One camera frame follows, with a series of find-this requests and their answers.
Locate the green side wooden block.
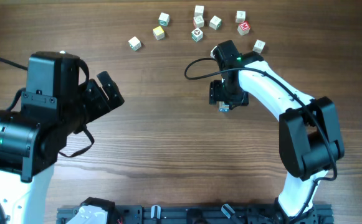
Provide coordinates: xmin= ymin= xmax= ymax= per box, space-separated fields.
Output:
xmin=158 ymin=12 xmax=170 ymax=27

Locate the plain wooden block top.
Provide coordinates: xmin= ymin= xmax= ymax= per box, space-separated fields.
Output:
xmin=194 ymin=5 xmax=204 ymax=17

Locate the green ball picture block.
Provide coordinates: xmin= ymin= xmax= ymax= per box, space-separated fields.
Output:
xmin=191 ymin=28 xmax=204 ymax=42

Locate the plain wooden block centre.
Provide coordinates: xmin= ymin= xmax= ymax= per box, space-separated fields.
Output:
xmin=210 ymin=46 xmax=217 ymax=59

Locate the plain wooden block far right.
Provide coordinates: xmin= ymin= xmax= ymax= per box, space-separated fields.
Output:
xmin=252 ymin=40 xmax=265 ymax=54

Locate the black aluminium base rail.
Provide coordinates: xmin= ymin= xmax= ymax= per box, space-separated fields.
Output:
xmin=55 ymin=197 xmax=334 ymax=224

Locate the yellow top wooden block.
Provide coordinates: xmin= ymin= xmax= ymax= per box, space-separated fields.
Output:
xmin=153 ymin=26 xmax=165 ymax=40

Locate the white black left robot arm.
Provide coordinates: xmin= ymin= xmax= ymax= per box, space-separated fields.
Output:
xmin=0 ymin=52 xmax=124 ymax=223

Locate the blue bottom tower block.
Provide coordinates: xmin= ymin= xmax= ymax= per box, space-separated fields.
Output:
xmin=219 ymin=101 xmax=230 ymax=113

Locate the red side wooden block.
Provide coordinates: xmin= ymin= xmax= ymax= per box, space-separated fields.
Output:
xmin=193 ymin=16 xmax=204 ymax=28

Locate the plain wooden block upper right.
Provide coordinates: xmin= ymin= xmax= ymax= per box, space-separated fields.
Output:
xmin=236 ymin=11 xmax=246 ymax=24

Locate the plain wooden block far left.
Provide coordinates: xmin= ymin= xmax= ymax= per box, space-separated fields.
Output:
xmin=128 ymin=36 xmax=141 ymax=51

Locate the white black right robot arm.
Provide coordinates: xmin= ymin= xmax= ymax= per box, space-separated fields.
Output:
xmin=209 ymin=40 xmax=345 ymax=223

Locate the green edged wooden block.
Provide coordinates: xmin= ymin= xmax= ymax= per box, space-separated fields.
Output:
xmin=209 ymin=16 xmax=222 ymax=30

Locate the plain wooden block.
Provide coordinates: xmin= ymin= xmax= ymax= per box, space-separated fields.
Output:
xmin=252 ymin=40 xmax=265 ymax=54
xmin=194 ymin=5 xmax=204 ymax=17
xmin=236 ymin=11 xmax=246 ymax=24
xmin=128 ymin=36 xmax=141 ymax=51
xmin=210 ymin=46 xmax=217 ymax=59

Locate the red M wooden block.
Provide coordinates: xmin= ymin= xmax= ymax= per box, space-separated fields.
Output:
xmin=237 ymin=21 xmax=251 ymax=35

